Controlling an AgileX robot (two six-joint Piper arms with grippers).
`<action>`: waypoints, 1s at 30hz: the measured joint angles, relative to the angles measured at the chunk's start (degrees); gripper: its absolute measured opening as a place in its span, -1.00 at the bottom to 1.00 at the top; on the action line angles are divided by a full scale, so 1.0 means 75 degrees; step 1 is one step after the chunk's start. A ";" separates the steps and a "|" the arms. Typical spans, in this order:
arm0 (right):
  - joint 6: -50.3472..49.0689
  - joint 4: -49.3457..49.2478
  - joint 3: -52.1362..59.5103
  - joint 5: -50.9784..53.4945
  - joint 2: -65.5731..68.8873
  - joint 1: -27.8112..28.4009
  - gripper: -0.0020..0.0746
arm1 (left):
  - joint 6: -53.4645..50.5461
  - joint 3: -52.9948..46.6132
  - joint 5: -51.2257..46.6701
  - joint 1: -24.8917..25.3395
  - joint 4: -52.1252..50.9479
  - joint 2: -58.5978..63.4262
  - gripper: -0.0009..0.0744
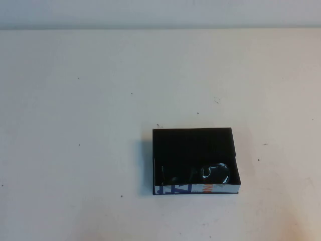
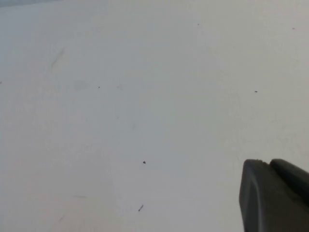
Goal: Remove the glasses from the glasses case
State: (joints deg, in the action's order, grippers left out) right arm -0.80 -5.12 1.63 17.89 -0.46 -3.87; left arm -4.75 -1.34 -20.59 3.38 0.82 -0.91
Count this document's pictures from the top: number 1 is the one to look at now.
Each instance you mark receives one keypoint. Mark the black glasses case printed front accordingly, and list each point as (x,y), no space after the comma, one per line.
(190,145)

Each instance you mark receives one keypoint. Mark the black frame glasses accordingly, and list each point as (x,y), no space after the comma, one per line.
(216,173)

